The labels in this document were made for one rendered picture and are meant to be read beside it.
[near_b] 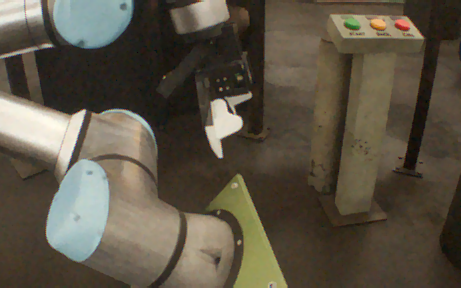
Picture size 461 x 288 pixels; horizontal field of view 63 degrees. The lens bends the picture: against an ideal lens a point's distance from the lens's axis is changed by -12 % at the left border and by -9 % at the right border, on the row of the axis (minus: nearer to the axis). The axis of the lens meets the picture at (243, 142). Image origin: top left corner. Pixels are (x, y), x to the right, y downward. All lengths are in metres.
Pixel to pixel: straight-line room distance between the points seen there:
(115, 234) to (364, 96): 0.77
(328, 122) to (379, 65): 0.28
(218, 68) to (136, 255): 0.31
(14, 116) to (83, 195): 0.24
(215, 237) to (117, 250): 0.16
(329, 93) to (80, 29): 0.90
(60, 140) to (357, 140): 0.79
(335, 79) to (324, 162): 0.29
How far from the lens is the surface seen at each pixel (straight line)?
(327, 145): 1.34
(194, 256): 0.66
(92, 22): 0.50
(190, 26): 0.64
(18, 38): 0.54
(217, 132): 0.66
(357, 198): 1.32
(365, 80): 1.12
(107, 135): 0.75
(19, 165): 1.78
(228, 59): 0.67
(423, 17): 3.81
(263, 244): 0.64
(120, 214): 0.60
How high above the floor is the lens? 0.84
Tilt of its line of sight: 29 degrees down
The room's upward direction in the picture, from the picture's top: straight up
